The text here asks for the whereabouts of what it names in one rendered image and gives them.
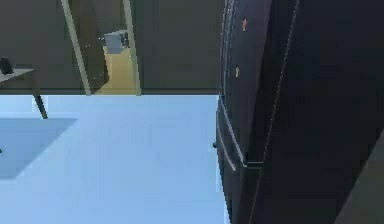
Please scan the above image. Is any grey cabinet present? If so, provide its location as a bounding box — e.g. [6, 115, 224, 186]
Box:
[103, 30, 129, 55]

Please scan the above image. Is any brown room door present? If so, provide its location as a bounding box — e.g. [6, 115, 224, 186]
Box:
[69, 0, 110, 94]

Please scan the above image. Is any black fridge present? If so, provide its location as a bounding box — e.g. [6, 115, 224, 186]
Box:
[213, 0, 384, 224]

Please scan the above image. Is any grey table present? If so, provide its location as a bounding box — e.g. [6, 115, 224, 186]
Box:
[0, 68, 49, 120]

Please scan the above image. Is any black object on table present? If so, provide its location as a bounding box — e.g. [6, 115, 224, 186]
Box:
[0, 57, 14, 75]

